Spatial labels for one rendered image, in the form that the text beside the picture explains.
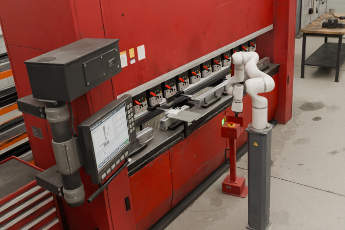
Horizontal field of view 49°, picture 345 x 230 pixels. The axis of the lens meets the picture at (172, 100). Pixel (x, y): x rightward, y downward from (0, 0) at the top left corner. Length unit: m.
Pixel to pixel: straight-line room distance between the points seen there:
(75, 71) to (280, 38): 3.63
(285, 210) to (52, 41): 2.63
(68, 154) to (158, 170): 1.39
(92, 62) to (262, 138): 1.62
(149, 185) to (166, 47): 1.18
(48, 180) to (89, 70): 0.74
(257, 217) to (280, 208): 0.44
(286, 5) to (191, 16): 1.81
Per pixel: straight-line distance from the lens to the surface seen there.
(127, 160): 2.41
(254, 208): 3.49
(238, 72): 3.47
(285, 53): 5.14
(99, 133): 2.05
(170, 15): 3.25
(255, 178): 3.30
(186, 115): 3.39
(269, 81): 2.97
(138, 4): 2.95
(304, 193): 4.15
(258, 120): 3.06
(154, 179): 3.29
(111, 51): 2.13
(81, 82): 1.93
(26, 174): 2.94
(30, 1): 2.60
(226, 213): 3.82
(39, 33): 2.60
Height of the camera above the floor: 2.40
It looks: 22 degrees down
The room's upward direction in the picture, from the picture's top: 5 degrees counter-clockwise
